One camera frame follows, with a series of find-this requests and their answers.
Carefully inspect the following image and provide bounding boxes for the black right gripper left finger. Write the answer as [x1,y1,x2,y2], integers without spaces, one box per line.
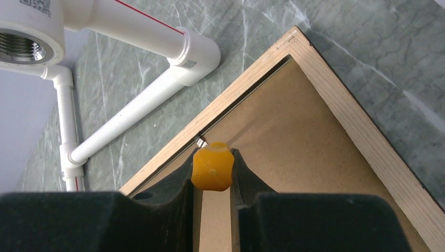
[1,157,194,251]

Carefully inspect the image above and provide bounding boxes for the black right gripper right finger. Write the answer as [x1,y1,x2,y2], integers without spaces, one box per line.
[230,149,411,251]

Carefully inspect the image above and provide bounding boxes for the white PVC pipe structure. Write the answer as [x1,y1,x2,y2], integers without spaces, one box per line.
[1,1,242,192]

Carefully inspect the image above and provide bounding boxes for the black wooden picture frame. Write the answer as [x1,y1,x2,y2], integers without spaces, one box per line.
[121,26,444,251]

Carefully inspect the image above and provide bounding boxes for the orange handled screwdriver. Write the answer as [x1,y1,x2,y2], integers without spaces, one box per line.
[191,142,235,192]

